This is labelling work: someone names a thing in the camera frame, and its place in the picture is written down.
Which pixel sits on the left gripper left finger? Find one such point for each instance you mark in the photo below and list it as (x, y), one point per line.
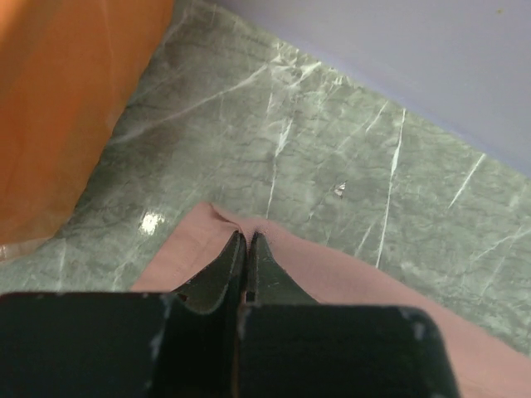
(102, 344)

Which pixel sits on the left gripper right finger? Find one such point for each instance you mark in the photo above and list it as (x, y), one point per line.
(291, 346)

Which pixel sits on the dusty pink t shirt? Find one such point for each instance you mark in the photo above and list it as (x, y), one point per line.
(484, 366)

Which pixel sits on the orange plastic basket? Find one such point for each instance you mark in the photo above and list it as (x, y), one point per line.
(68, 69)

